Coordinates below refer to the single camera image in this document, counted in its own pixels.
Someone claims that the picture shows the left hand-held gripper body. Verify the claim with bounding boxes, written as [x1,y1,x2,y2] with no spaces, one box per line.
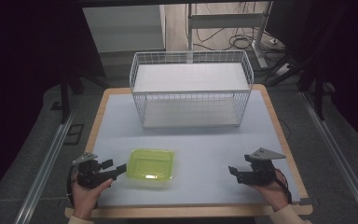
[72,151,114,189]

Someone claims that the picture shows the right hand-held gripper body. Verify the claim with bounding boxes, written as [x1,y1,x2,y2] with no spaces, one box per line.
[243,147,287,188]

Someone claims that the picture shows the green plastic container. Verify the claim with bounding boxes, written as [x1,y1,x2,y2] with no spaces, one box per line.
[126,148,175,183]

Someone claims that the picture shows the white wire shelf rack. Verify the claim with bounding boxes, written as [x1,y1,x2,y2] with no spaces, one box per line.
[129,49,255,130]

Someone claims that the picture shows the person's left hand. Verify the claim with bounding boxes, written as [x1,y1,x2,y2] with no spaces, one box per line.
[70,173,114,221]

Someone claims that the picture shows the person's right hand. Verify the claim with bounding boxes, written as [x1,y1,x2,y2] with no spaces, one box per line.
[247,170,291,213]

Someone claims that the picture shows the pale blue table mat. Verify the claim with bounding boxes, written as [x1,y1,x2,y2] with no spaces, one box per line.
[91,90,302,207]

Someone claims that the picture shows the black floor vent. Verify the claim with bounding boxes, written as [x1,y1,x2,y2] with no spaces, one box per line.
[62,123,86,146]

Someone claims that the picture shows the black stand leg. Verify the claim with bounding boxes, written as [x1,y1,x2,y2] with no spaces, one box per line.
[58,73,72,125]
[312,70,326,121]

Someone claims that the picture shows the white power strip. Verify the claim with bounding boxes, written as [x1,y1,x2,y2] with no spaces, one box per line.
[272,63,294,77]

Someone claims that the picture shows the dark curtain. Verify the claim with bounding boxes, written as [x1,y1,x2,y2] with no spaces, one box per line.
[266,0,358,157]
[0,0,106,206]

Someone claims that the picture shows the white cabinet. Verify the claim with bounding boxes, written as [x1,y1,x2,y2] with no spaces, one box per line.
[81,4,167,53]

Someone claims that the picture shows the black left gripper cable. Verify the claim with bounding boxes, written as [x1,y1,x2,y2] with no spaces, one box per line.
[66,163,79,209]

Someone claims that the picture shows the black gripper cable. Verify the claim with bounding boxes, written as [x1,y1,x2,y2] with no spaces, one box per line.
[66,163,79,209]
[273,167,294,205]

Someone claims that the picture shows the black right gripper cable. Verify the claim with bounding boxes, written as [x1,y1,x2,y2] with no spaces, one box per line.
[273,167,294,205]

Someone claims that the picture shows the aluminium rail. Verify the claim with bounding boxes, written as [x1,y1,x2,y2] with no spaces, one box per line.
[13,102,79,224]
[298,91,358,224]

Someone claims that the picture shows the black floor cables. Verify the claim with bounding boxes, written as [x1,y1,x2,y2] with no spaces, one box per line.
[193,27,288,63]

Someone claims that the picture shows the white metal desk frame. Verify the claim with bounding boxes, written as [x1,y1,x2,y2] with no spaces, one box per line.
[186,1,274,69]

